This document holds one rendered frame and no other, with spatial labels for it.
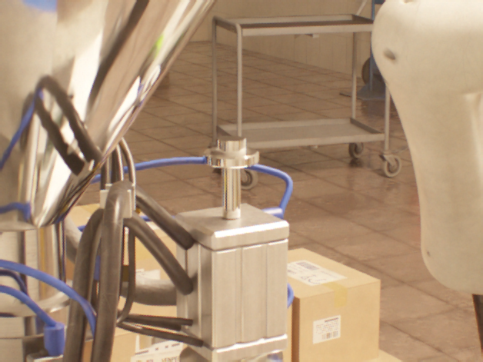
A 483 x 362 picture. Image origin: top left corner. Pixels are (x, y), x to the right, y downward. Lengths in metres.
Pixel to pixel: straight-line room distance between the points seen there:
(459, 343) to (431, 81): 3.11
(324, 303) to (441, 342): 0.86
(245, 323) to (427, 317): 3.99
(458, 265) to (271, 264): 0.98
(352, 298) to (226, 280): 3.07
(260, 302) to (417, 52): 0.69
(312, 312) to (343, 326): 0.13
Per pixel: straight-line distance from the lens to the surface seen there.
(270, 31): 6.31
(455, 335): 4.48
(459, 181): 1.50
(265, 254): 0.66
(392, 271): 5.14
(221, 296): 0.65
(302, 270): 3.83
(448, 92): 1.35
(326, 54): 10.46
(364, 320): 3.76
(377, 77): 9.43
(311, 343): 3.66
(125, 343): 3.34
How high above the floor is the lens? 1.59
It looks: 14 degrees down
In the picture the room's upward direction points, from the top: straight up
